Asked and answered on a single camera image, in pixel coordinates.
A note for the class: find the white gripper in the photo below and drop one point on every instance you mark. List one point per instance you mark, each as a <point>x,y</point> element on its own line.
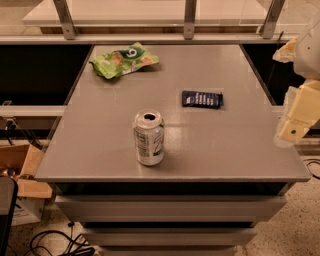
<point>308,56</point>

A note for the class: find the dark blue rxbar wrapper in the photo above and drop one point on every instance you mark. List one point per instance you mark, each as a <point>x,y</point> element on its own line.
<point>201,99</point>

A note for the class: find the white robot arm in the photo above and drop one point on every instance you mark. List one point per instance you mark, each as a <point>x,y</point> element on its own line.
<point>306,63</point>

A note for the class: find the silver green 7up can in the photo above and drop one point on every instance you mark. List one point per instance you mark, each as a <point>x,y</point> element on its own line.
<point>148,130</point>

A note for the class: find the grey drawer cabinet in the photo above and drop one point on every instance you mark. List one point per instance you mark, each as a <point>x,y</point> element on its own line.
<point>221,173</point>

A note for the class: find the green chip bag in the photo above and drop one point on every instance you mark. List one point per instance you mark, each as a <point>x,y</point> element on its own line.
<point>122,62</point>

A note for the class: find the white shelf board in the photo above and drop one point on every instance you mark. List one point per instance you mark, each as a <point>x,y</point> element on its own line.
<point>167,12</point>

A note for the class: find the brown cardboard box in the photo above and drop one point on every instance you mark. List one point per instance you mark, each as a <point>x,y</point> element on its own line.
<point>25,160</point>

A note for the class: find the black object at left edge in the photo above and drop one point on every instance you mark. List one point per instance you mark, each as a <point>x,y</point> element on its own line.
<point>8,195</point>

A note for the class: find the metal shelf bracket right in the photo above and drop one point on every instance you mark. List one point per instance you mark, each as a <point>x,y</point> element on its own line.
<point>268,28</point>

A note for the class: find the metal shelf bracket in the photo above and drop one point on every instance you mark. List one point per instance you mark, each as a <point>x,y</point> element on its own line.
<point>268,28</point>
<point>189,19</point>
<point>67,25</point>

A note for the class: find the metal shelf bracket middle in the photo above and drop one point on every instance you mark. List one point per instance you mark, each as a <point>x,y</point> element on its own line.
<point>189,19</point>

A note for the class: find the metal shelf bracket left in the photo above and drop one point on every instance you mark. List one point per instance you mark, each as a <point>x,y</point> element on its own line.
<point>67,25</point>

